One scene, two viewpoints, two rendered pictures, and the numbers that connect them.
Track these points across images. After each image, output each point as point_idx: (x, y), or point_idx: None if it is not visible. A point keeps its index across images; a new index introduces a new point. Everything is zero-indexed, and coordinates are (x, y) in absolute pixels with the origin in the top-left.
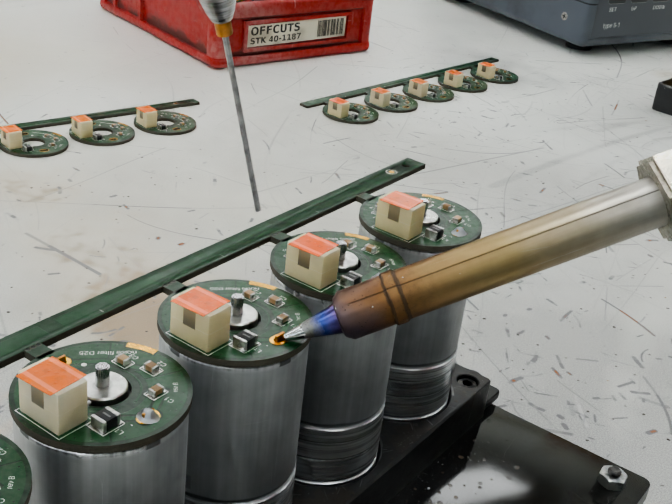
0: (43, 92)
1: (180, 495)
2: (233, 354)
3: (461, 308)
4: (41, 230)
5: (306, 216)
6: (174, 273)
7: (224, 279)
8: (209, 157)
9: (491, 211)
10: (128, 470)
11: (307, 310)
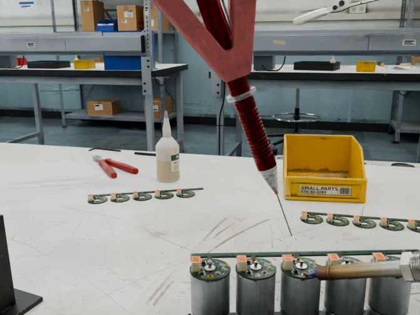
0: (384, 207)
1: (265, 300)
2: (290, 272)
3: (399, 299)
4: (341, 249)
5: (355, 253)
6: (300, 253)
7: (310, 259)
8: None
9: None
10: (249, 284)
11: None
